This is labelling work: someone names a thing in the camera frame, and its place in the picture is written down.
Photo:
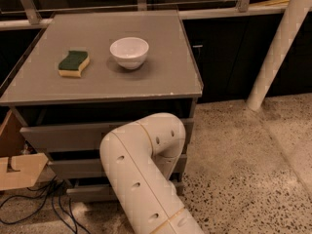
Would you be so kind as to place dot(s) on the white diagonal pole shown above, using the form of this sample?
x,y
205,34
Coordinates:
x,y
292,20

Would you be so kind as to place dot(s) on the grey drawer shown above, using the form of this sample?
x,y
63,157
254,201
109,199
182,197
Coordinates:
x,y
65,137
91,192
71,165

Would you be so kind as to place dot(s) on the metal railing frame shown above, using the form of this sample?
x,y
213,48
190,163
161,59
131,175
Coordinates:
x,y
32,14

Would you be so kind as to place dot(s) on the brown cardboard box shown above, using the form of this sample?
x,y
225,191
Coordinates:
x,y
17,170

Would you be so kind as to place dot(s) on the grey bottom drawer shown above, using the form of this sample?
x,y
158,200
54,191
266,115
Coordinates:
x,y
91,192

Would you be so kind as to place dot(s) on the grey middle drawer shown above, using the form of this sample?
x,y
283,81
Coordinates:
x,y
71,165

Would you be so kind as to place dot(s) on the green yellow sponge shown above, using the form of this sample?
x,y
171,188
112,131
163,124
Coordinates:
x,y
73,64

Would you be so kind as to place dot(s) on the grey top drawer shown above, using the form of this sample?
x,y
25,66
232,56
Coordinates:
x,y
65,137

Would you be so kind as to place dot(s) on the grey wooden drawer cabinet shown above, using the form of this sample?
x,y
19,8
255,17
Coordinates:
x,y
168,80

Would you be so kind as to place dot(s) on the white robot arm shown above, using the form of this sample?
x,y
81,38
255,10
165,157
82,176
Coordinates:
x,y
138,159

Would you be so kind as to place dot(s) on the white ceramic bowl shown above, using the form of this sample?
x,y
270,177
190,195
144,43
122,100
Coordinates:
x,y
129,52

